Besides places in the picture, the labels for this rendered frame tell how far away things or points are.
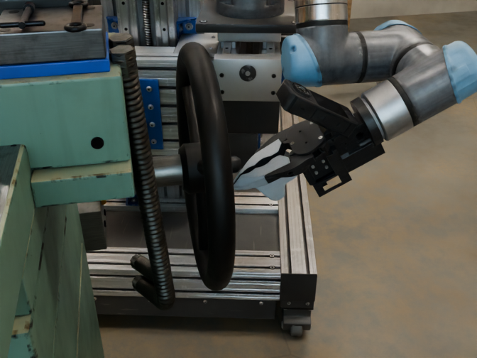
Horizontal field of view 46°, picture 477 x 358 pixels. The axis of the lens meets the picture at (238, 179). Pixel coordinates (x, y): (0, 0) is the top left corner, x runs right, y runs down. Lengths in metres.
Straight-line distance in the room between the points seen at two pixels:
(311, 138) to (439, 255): 1.22
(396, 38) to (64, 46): 0.50
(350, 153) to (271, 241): 0.77
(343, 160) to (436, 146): 1.81
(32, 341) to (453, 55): 0.60
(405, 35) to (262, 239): 0.84
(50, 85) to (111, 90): 0.05
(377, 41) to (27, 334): 0.60
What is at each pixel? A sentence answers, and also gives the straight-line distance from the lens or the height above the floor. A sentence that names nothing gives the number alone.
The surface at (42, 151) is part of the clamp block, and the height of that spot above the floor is 0.89.
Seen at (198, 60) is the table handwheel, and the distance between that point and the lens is 0.58.
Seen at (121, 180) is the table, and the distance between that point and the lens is 0.55.
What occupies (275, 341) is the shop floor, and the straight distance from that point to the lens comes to 1.56.
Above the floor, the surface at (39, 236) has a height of 0.81.
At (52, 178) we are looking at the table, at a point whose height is 0.87.
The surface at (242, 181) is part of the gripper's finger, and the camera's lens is 0.78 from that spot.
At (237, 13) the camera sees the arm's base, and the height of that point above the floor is 0.83.
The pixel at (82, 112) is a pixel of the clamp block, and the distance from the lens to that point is 0.54.
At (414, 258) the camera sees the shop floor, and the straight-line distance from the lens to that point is 1.89.
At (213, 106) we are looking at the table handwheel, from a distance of 0.54.
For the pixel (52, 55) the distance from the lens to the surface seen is 0.54.
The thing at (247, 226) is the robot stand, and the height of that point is 0.21.
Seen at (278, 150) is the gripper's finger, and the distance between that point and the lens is 0.79.
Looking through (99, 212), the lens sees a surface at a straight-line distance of 0.95.
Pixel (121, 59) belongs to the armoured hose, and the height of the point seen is 0.96.
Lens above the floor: 1.14
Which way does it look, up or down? 31 degrees down
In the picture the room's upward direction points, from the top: straight up
